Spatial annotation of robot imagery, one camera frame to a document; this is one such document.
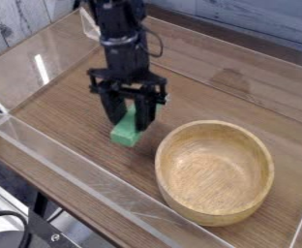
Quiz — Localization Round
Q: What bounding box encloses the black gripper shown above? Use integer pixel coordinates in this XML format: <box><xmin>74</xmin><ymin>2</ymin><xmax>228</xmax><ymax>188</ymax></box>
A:
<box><xmin>88</xmin><ymin>40</ymin><xmax>167</xmax><ymax>132</ymax></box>

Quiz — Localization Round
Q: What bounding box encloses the green rectangular block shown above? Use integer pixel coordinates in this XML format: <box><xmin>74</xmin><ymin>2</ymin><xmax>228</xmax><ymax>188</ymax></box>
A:
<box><xmin>110</xmin><ymin>102</ymin><xmax>163</xmax><ymax>148</ymax></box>

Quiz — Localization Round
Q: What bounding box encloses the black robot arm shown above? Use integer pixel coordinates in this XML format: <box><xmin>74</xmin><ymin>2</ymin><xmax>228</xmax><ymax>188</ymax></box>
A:
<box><xmin>88</xmin><ymin>0</ymin><xmax>168</xmax><ymax>132</ymax></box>

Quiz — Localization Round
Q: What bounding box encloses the brown wooden bowl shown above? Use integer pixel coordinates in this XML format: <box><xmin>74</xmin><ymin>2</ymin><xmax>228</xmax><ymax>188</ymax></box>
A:
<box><xmin>155</xmin><ymin>120</ymin><xmax>276</xmax><ymax>227</ymax></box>

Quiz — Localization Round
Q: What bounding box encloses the black metal table leg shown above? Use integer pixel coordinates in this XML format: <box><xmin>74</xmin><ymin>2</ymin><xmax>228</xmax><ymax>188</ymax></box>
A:
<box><xmin>34</xmin><ymin>193</ymin><xmax>50</xmax><ymax>217</ymax></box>

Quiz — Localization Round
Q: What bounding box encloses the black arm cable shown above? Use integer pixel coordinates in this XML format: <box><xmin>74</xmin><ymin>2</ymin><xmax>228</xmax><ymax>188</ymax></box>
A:
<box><xmin>143</xmin><ymin>27</ymin><xmax>165</xmax><ymax>59</ymax></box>

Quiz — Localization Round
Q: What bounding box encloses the clear acrylic corner bracket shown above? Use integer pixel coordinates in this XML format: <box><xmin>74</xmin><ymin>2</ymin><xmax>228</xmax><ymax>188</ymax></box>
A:
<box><xmin>80</xmin><ymin>8</ymin><xmax>102</xmax><ymax>41</ymax></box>

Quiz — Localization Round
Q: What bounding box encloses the clear acrylic tray wall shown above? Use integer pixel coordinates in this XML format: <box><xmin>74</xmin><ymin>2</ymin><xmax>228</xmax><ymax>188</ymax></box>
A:
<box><xmin>0</xmin><ymin>10</ymin><xmax>302</xmax><ymax>248</ymax></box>

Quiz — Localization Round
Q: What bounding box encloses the black cable on floor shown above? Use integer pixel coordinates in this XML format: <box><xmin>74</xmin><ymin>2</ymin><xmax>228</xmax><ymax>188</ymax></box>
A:
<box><xmin>0</xmin><ymin>210</ymin><xmax>35</xmax><ymax>248</ymax></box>

